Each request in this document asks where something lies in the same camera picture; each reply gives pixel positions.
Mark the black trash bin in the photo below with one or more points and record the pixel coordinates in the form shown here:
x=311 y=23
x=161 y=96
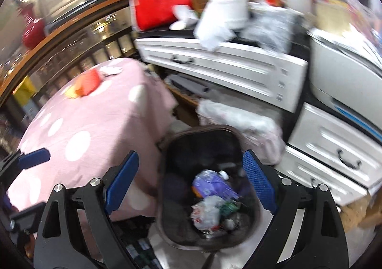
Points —
x=186 y=154

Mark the pink polka dot tablecloth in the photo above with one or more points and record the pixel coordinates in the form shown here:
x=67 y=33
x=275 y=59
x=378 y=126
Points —
x=131 y=111

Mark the white fluffy cushion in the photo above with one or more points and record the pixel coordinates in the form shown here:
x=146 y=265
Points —
x=259 y=133

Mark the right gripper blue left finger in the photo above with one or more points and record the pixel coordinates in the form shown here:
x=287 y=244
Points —
x=101 y=197

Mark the green white carton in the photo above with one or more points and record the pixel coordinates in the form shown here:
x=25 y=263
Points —
x=228 y=208

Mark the white drawer cabinet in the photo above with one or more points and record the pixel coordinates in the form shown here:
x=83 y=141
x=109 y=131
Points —
x=273 y=78

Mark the white plastic bottle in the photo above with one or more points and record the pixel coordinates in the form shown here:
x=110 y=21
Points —
x=223 y=175

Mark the wooden topped black railing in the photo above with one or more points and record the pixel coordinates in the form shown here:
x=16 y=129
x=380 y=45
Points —
x=99 y=33

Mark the white plastic bucket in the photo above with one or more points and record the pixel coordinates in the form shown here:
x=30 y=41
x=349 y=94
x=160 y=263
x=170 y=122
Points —
x=235 y=13

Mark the purple plastic bag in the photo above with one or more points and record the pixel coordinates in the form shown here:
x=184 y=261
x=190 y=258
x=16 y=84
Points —
x=208 y=183

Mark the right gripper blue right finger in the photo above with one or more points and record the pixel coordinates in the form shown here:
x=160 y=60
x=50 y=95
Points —
x=282 y=198

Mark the clear crumpled plastic bag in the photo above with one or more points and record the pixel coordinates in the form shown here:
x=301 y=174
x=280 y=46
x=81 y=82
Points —
x=271 y=27

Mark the white appliance with blue stripe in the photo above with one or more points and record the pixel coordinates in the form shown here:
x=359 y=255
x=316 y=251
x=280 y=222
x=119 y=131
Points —
x=346 y=82

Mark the small crumpled white paper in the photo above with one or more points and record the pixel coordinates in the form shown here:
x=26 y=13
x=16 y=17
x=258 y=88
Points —
x=110 y=70

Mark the red ceramic vase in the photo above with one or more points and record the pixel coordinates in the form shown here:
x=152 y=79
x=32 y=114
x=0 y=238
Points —
x=34 y=31

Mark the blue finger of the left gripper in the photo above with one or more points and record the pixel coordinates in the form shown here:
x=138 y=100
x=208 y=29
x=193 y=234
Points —
x=40 y=156

